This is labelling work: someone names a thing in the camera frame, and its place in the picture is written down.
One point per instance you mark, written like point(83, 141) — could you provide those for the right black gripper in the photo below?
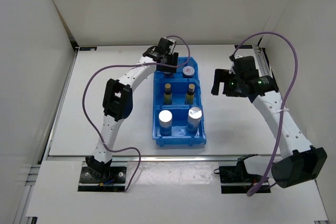
point(220, 76)

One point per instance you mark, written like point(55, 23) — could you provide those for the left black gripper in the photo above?
point(175, 59)

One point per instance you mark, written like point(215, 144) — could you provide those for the yellow small bottle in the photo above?
point(189, 99)
point(167, 94)

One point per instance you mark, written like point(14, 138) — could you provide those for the silver-lid shaker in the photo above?
point(193, 118)
point(165, 122)

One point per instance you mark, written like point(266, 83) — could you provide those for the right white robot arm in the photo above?
point(300, 160)

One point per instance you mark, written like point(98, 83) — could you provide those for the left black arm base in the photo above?
point(114, 182)

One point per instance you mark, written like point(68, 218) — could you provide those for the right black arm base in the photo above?
point(232, 181)

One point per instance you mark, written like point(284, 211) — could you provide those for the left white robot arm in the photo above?
point(118, 102)

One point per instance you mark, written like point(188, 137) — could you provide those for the blue three-compartment bin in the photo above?
point(179, 109)

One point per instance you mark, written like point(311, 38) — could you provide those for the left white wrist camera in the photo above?
point(169, 43)

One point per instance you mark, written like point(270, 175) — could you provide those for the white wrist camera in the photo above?
point(169, 43)
point(233, 58)

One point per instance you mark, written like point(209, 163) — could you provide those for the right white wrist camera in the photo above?
point(233, 58)

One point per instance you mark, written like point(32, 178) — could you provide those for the aluminium front rail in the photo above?
point(170, 159)

